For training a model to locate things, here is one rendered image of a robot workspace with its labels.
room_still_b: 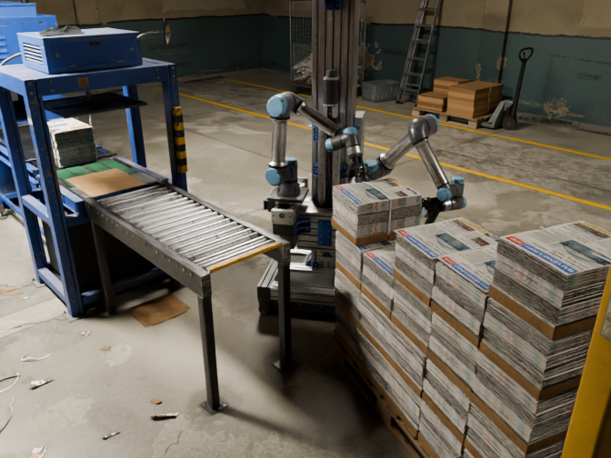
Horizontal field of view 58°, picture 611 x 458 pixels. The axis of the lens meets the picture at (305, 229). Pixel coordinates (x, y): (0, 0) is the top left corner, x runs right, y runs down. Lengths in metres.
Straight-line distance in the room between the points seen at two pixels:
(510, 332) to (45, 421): 2.32
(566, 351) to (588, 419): 0.41
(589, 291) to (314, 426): 1.62
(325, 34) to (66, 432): 2.55
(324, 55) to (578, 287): 2.14
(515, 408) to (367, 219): 1.16
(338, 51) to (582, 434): 2.47
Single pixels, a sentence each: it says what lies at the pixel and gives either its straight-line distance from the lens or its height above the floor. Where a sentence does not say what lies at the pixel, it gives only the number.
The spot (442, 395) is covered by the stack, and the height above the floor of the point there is 0.49.
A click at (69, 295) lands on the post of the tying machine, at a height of 0.17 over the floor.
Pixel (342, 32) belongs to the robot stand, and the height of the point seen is 1.78.
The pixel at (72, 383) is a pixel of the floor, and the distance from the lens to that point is 3.46.
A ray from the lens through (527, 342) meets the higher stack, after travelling 1.92.
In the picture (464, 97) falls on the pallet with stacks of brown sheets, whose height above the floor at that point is 0.43.
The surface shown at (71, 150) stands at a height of 0.91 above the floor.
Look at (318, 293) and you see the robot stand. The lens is 3.56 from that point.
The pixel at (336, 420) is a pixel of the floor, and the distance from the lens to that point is 3.00.
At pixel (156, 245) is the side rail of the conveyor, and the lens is 2.96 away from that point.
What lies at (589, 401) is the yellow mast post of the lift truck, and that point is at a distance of 1.54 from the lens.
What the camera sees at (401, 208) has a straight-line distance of 2.83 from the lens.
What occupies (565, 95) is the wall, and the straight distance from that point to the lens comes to 9.34.
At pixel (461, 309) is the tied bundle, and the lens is 2.15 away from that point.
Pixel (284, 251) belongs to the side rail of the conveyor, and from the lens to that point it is 2.89.
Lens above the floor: 2.06
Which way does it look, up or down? 24 degrees down
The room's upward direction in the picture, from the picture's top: straight up
